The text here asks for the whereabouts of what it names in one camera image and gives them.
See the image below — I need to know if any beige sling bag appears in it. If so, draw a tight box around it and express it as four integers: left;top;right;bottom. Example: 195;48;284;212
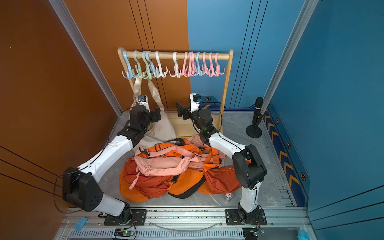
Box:
133;79;176;152

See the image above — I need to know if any red-orange sling bag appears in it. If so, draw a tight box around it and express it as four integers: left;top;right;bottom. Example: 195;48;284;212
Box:
134;138;226;176

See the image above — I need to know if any dark red-orange waist bag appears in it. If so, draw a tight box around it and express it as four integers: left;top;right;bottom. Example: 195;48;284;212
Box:
122;160;175;199

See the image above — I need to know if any black and orange sling bag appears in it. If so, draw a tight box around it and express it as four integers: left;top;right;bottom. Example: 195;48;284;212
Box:
168;176;206;199

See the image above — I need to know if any large orange crescent bag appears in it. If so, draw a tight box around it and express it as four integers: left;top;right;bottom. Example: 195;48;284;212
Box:
169;168;205;195

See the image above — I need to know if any red-orange crescent bag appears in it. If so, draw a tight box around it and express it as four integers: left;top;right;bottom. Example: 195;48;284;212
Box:
203;164;242;195

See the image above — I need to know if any pink crescent sling bag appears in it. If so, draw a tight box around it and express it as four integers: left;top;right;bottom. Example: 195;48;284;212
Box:
188;135;226;171

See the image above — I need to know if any orange crescent sling bag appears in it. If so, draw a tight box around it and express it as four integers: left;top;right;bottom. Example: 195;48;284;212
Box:
198;182;212;195

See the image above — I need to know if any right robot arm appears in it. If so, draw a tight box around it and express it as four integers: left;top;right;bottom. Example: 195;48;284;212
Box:
176;102;267;225

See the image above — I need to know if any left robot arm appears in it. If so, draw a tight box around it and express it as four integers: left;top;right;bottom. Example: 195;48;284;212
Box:
62;105;161;223

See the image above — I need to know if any wooden garment rack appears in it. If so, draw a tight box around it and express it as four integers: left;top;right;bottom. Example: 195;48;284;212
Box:
117;48;234;129

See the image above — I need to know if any black microphone on stand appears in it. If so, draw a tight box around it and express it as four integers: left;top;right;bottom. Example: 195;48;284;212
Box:
246;97;264;139

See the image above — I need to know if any green circuit board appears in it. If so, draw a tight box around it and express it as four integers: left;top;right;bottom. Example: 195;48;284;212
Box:
114;229;136;240

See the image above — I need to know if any blue sponge block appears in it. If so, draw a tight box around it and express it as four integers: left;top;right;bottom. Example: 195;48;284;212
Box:
75;218;88;231

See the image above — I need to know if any teal cloth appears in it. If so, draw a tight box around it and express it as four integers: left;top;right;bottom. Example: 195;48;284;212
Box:
298;230;311;240

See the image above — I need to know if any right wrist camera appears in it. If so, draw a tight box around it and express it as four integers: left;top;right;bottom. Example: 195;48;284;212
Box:
190;93;202;113

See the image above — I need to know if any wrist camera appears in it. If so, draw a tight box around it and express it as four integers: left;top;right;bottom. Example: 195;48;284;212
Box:
138;95;150;114
190;93;202;113

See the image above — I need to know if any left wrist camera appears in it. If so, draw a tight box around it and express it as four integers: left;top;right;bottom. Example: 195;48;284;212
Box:
138;95;150;114

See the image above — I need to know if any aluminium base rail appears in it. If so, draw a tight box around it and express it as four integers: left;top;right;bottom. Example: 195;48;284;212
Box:
54;207;317;240

